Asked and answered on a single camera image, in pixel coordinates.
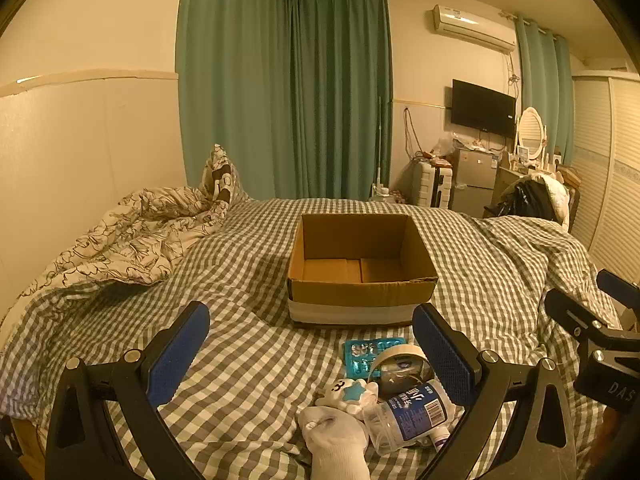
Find black wall television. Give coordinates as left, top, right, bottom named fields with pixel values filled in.
left=451, top=79, right=517, bottom=137

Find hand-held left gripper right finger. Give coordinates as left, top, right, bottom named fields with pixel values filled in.
left=412, top=302, right=591, bottom=480

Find oval vanity mirror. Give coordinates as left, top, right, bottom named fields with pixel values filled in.
left=515, top=106, right=547, bottom=162

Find floral duvet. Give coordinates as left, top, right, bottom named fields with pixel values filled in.
left=0, top=185, right=251, bottom=321

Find white mop pole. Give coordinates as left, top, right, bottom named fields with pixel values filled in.
left=374, top=96, right=389, bottom=202

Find patterned pillow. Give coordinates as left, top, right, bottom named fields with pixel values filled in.
left=202, top=144, right=251, bottom=206

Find black jacket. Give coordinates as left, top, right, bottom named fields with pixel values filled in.
left=492, top=178, right=552, bottom=221

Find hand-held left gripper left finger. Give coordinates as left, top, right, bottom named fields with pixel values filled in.
left=46, top=301, right=211, bottom=480

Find white air conditioner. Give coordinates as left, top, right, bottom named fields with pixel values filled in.
left=432, top=4, right=516, bottom=54

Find tape roll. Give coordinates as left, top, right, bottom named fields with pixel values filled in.
left=369, top=346, right=429, bottom=397

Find white plush toy blue star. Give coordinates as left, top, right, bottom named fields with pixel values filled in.
left=315, top=379, right=380, bottom=415

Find white suitcase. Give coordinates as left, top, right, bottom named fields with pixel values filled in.
left=412, top=160, right=454, bottom=207

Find small grey fridge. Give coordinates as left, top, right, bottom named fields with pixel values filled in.
left=451, top=149, right=499, bottom=212

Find white coat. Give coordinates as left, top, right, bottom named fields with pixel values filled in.
left=525, top=172, right=572, bottom=227

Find white louvred wardrobe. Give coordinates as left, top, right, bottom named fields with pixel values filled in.
left=570, top=70, right=640, bottom=283

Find teal blister pack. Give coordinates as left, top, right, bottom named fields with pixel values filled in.
left=343, top=338, right=406, bottom=378

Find narrow green curtain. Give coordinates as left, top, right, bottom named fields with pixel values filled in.
left=515, top=12, right=574, bottom=166

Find wall cables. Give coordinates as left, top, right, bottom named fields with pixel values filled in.
left=403, top=106, right=422, bottom=159

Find clear plastic bottle blue label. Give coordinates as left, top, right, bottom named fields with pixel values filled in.
left=363, top=380, right=456, bottom=457

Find cardboard box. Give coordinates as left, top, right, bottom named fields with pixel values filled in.
left=286, top=213, right=439, bottom=330

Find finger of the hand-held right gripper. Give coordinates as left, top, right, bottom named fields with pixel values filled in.
left=597, top=269, right=640, bottom=312
left=545, top=287, right=623, bottom=344

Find white sock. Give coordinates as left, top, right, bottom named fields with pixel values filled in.
left=298, top=406, right=372, bottom=480

